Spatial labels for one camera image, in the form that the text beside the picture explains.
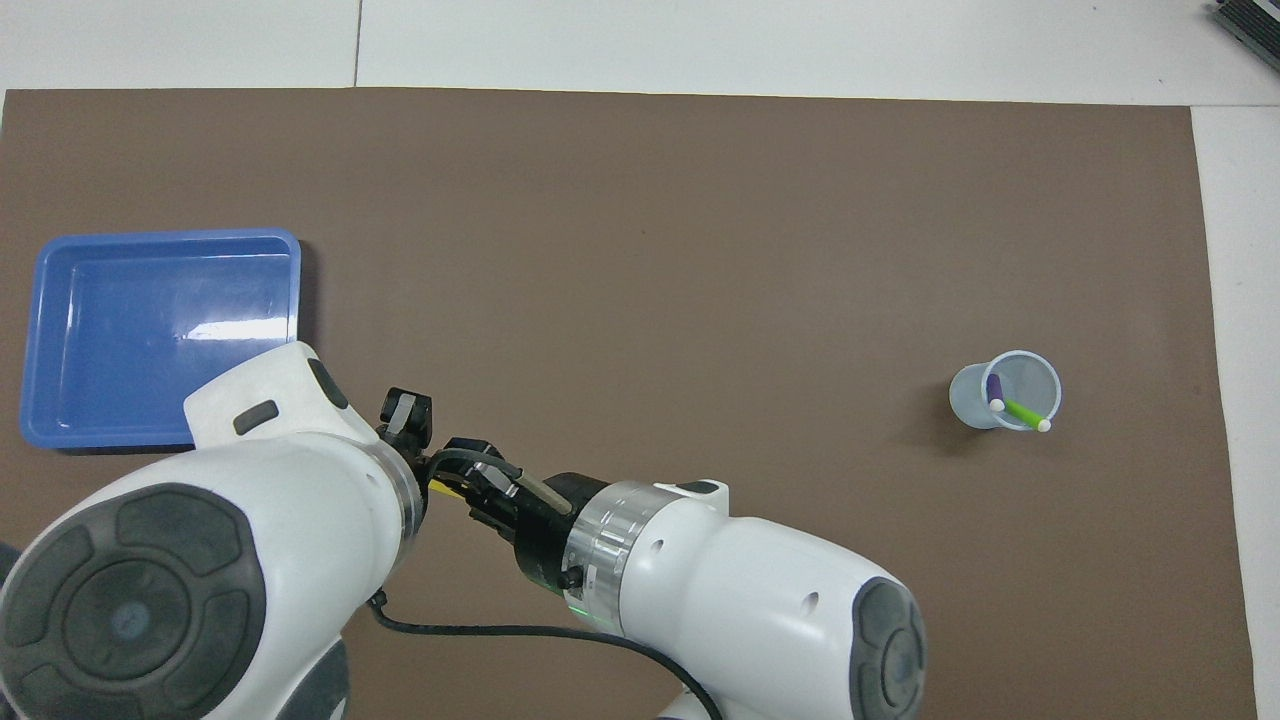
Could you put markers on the green highlighter pen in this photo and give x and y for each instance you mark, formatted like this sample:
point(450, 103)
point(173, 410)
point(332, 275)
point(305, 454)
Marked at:
point(1025, 411)

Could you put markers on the blue plastic tray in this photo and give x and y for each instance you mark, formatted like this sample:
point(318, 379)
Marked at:
point(120, 330)

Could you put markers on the translucent plastic cup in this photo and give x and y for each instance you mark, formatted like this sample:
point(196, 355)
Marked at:
point(965, 400)

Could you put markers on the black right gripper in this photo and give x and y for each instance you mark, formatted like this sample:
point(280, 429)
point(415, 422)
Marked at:
point(535, 525)

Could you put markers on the brown table mat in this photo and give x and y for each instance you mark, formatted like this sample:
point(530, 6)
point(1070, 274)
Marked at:
point(700, 250)

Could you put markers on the purple highlighter pen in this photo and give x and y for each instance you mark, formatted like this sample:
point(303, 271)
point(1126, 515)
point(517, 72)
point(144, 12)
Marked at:
point(994, 390)

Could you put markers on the yellow highlighter pen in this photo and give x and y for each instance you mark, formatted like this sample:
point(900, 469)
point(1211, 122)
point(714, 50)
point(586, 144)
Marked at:
point(445, 489)

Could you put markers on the grey ribbed device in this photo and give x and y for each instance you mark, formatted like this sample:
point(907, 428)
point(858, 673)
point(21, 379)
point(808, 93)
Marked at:
point(1250, 22)

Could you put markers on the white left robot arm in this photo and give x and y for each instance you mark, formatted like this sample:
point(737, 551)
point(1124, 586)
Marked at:
point(200, 560)

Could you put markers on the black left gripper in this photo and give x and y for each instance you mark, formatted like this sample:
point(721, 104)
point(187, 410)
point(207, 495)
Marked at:
point(415, 470)

